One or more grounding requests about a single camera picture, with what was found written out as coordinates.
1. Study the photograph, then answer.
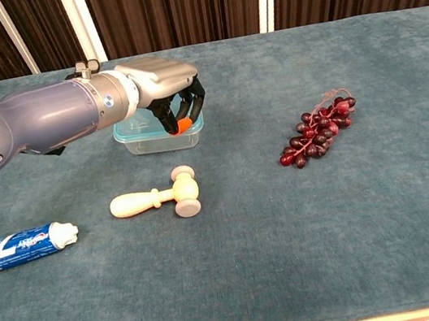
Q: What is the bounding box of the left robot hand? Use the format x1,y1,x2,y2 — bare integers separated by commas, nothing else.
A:
114,50,213,145

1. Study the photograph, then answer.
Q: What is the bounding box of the teal plastic lid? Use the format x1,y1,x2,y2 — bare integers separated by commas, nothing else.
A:
109,96,206,148

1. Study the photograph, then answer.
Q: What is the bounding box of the clear plastic container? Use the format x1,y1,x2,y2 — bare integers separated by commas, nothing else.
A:
112,104,208,161

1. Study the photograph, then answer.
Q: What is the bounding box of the black folding stand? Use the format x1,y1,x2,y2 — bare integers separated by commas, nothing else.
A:
62,58,102,82

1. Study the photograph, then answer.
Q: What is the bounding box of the wooden toy mallet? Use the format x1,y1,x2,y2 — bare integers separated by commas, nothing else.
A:
104,163,205,231

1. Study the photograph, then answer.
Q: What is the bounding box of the red plastic grape bunch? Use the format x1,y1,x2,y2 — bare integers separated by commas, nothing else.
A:
269,85,366,172

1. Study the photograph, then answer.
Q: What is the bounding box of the blue velvet tablecloth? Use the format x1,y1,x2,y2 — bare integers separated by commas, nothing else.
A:
0,3,429,321

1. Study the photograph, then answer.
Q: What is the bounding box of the blue white toothpaste tube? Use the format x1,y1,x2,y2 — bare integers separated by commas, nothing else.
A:
0,217,85,275

